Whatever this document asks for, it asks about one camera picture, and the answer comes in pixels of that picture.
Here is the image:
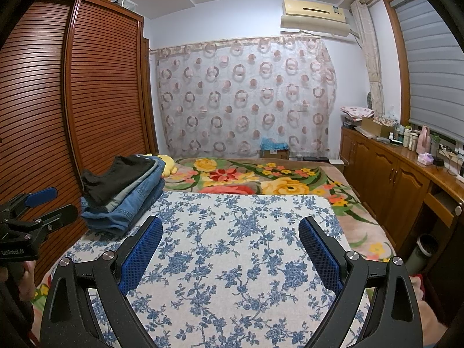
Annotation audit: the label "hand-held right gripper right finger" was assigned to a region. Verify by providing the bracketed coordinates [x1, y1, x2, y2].
[298, 216, 425, 348]

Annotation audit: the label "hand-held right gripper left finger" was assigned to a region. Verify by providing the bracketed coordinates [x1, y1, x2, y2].
[39, 215, 164, 348]

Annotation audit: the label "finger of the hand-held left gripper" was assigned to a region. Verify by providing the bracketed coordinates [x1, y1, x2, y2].
[34, 204, 78, 233]
[7, 187, 59, 213]

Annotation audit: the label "black pants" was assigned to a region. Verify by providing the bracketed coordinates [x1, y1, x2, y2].
[80, 155, 160, 204]

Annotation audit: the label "grey-green folded pants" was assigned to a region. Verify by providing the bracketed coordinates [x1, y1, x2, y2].
[103, 157, 164, 213]

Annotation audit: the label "person's left hand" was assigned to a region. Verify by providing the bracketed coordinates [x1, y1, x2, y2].
[14, 259, 37, 303]

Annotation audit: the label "blue folded jeans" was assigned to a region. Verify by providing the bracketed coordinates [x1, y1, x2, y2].
[80, 159, 165, 238]

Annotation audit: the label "blue floral bed sheet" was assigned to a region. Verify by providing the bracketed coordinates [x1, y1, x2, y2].
[60, 192, 374, 348]

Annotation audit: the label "yellow plush toy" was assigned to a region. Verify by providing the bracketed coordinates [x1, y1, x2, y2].
[143, 153, 178, 177]

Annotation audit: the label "colourful floral blanket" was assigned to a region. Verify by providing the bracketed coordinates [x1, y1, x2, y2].
[31, 157, 396, 307]

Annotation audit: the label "wooden sideboard cabinet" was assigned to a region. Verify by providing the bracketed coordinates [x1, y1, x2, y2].
[341, 125, 464, 291]

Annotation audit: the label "grey waste bin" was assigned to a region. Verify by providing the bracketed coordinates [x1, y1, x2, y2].
[404, 234, 441, 274]

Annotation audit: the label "wooden louvered wardrobe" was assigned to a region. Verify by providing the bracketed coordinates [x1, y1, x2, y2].
[0, 0, 160, 287]

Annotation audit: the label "open cardboard box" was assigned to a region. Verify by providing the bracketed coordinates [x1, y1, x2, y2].
[360, 116, 396, 137]

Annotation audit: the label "row of toiletry bottles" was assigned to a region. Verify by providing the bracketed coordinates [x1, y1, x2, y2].
[389, 123, 441, 153]

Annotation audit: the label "pink bottle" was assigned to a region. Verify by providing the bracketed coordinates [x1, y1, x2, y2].
[416, 126, 432, 155]

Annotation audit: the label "circle-patterned sheer curtain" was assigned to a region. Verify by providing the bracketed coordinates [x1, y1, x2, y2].
[155, 36, 338, 159]

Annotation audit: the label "beige window curtain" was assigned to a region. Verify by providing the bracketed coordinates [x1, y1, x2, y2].
[351, 1, 385, 117]

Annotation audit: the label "grey window blind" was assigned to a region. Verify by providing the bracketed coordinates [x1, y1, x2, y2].
[393, 0, 464, 142]

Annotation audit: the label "cream air conditioner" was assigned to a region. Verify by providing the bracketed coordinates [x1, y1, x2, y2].
[280, 0, 352, 37]

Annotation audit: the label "wooden window frame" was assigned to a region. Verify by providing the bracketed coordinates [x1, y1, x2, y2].
[383, 0, 412, 124]

